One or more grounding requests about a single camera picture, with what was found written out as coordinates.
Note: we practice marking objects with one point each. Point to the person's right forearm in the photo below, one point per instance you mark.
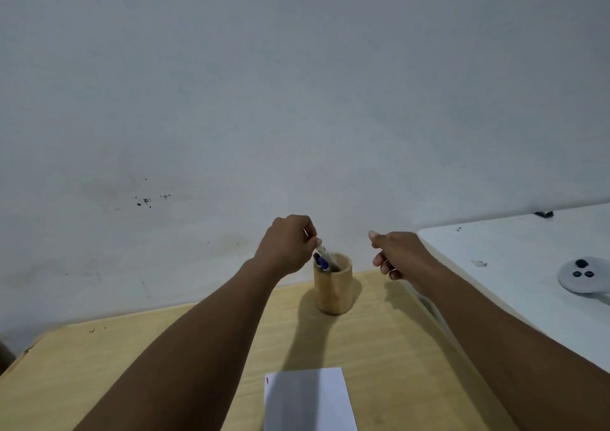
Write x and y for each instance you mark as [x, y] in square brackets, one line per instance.
[514, 359]

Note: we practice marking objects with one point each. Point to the white cabinet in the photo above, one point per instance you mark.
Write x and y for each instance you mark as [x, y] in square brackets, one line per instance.
[514, 264]

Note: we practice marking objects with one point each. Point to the wooden pen holder cup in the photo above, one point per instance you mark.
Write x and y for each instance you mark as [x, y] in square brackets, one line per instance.
[333, 292]

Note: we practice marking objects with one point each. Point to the person's left forearm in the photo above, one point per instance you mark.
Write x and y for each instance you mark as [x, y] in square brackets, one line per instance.
[190, 354]

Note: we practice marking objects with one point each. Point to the person's left hand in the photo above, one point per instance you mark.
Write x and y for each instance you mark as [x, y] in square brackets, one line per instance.
[286, 244]

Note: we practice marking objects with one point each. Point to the white paper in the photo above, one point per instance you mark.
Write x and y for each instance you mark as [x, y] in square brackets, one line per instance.
[310, 402]

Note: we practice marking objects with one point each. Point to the red marker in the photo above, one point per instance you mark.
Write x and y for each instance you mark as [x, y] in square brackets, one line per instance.
[324, 251]

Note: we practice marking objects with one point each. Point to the small black object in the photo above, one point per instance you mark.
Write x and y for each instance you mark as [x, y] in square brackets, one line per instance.
[543, 214]

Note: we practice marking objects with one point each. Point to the blue marker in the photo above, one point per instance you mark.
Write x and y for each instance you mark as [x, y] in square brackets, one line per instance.
[324, 264]

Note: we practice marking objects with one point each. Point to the person's right hand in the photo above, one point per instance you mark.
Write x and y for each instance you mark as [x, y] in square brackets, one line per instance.
[405, 256]

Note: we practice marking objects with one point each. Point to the white game controller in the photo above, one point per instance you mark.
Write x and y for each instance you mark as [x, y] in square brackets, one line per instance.
[584, 278]

